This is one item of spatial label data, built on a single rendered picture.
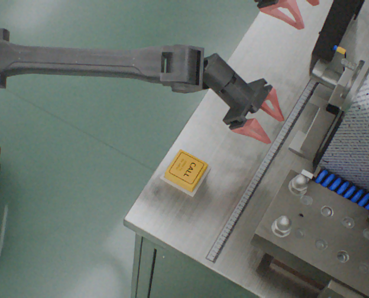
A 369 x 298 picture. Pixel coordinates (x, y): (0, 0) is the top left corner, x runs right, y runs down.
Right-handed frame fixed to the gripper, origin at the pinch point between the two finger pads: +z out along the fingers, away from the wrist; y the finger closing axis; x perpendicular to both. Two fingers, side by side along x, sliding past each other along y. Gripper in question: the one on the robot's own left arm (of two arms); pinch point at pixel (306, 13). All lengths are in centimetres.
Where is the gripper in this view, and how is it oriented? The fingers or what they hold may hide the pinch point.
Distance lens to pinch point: 136.8
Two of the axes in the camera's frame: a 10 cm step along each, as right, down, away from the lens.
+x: 6.3, -0.6, -7.7
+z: 6.1, 6.6, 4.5
